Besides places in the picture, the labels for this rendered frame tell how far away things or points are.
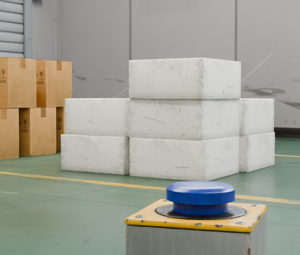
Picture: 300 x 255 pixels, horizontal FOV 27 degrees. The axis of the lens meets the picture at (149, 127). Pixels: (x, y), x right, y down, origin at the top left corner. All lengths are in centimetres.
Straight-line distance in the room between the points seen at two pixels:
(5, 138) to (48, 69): 58
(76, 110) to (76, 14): 396
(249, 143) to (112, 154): 67
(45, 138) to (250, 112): 144
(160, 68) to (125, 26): 381
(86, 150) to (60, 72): 116
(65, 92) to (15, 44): 251
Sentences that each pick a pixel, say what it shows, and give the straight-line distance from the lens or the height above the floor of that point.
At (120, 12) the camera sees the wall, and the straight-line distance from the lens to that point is 670.
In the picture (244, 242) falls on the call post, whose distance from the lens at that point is 34.
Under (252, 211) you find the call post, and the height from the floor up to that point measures 31.
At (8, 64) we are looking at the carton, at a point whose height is 56.
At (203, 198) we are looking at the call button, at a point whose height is 33.
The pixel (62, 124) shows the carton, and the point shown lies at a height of 18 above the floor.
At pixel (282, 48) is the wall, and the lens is 579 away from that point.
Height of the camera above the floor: 38
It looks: 3 degrees down
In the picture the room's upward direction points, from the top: straight up
